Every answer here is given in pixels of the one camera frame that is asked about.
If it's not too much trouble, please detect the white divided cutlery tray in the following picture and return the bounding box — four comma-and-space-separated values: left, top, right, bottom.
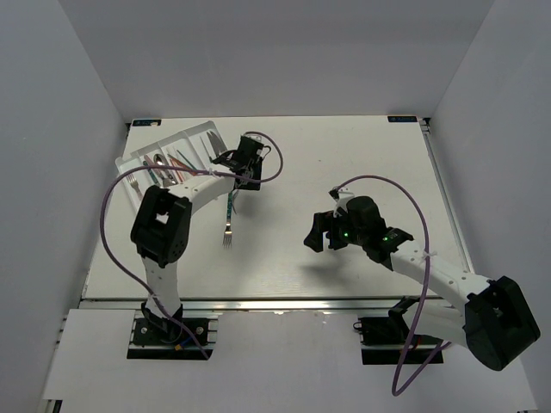
115, 121, 227, 210

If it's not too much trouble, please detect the blue table label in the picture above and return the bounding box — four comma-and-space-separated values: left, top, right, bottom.
132, 119, 162, 127
387, 115, 418, 123

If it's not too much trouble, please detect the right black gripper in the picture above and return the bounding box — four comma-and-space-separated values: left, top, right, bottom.
303, 208, 367, 253

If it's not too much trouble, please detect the dark handled knife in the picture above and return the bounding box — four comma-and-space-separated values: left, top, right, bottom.
207, 131, 226, 157

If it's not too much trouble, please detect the orange chopstick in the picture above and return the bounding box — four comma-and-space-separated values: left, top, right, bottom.
169, 155, 188, 170

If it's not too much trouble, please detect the left blue table label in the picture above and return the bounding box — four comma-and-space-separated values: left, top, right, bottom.
132, 119, 162, 127

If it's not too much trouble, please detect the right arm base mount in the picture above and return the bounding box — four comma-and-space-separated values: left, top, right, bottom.
353, 297, 441, 366

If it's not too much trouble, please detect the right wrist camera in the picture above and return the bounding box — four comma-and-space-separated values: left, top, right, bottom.
329, 187, 355, 217

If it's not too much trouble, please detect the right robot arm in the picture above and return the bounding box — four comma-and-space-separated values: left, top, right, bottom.
304, 193, 541, 371

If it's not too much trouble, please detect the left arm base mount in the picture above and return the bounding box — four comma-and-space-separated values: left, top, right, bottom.
127, 311, 217, 361

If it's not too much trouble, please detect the green handled spoon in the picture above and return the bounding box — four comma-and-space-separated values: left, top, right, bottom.
147, 168, 160, 187

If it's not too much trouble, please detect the pink handled fork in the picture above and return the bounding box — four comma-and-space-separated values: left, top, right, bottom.
127, 174, 143, 200

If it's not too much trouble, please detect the teal chopstick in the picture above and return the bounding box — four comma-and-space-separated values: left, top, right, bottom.
176, 149, 203, 170

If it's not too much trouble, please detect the green handled fork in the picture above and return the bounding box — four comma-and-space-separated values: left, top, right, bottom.
222, 190, 236, 249

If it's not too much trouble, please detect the green handled knife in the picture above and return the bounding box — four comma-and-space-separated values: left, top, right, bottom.
200, 136, 212, 160

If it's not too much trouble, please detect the aluminium table frame rail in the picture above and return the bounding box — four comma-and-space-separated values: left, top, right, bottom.
81, 294, 457, 315

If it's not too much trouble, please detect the right blue table label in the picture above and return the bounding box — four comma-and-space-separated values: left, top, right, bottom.
387, 115, 418, 123

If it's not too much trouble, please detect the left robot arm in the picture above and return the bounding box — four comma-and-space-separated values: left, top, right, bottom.
130, 135, 264, 343

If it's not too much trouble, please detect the pink handled spoon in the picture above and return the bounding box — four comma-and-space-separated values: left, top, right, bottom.
143, 155, 158, 167

